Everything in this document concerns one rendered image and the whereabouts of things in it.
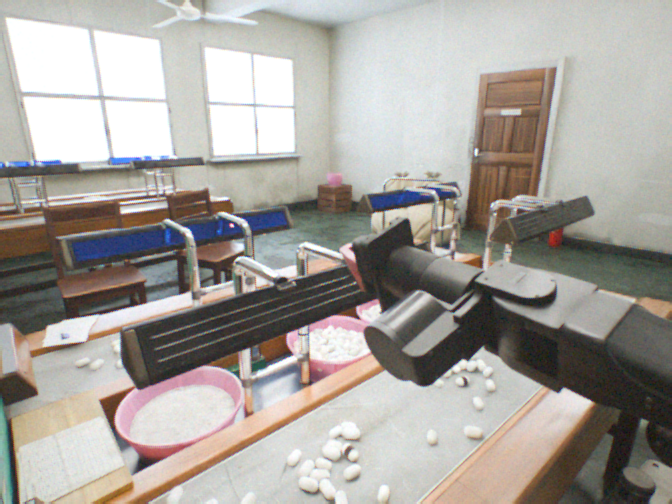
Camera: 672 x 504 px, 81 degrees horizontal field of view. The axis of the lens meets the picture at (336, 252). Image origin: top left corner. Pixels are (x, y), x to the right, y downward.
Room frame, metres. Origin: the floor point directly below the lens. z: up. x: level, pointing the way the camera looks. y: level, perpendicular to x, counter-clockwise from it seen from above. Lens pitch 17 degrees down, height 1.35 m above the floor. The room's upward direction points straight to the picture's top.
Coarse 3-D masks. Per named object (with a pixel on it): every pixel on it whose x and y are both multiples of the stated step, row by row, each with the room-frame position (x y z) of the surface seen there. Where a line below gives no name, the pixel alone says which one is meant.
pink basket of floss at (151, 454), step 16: (208, 368) 0.87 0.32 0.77; (192, 384) 0.86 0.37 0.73; (208, 384) 0.86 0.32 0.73; (224, 384) 0.84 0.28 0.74; (240, 384) 0.80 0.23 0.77; (128, 400) 0.75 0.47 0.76; (144, 400) 0.79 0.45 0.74; (240, 400) 0.74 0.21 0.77; (128, 416) 0.73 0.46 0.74; (128, 432) 0.69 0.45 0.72; (208, 432) 0.64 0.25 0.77; (144, 448) 0.62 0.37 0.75; (160, 448) 0.61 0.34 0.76; (176, 448) 0.62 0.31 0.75
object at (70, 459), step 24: (72, 432) 0.63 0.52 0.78; (96, 432) 0.63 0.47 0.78; (24, 456) 0.57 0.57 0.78; (48, 456) 0.57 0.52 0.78; (72, 456) 0.57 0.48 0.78; (96, 456) 0.57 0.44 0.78; (120, 456) 0.57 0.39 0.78; (24, 480) 0.52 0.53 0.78; (48, 480) 0.52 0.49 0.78; (72, 480) 0.52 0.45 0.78
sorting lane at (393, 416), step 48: (384, 384) 0.84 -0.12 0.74; (432, 384) 0.84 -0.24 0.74; (480, 384) 0.84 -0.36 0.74; (528, 384) 0.84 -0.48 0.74; (288, 432) 0.68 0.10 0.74; (384, 432) 0.68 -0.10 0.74; (192, 480) 0.56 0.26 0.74; (240, 480) 0.56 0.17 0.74; (288, 480) 0.56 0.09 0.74; (336, 480) 0.56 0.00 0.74; (384, 480) 0.56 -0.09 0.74; (432, 480) 0.56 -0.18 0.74
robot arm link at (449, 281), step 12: (432, 264) 0.36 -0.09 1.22; (444, 264) 0.35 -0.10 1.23; (456, 264) 0.35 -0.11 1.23; (432, 276) 0.35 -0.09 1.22; (444, 276) 0.34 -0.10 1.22; (456, 276) 0.33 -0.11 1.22; (468, 276) 0.33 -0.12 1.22; (420, 288) 0.35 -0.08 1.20; (432, 288) 0.34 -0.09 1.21; (444, 288) 0.33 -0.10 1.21; (456, 288) 0.32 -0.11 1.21; (468, 288) 0.32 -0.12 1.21; (444, 300) 0.33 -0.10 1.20; (456, 300) 0.32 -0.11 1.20; (468, 300) 0.32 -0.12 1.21
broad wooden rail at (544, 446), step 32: (544, 416) 0.70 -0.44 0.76; (576, 416) 0.70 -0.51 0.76; (608, 416) 0.83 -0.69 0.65; (480, 448) 0.63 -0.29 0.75; (512, 448) 0.61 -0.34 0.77; (544, 448) 0.61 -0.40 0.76; (576, 448) 0.67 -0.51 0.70; (448, 480) 0.55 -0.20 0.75; (480, 480) 0.54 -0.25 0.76; (512, 480) 0.54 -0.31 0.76; (544, 480) 0.56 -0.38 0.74
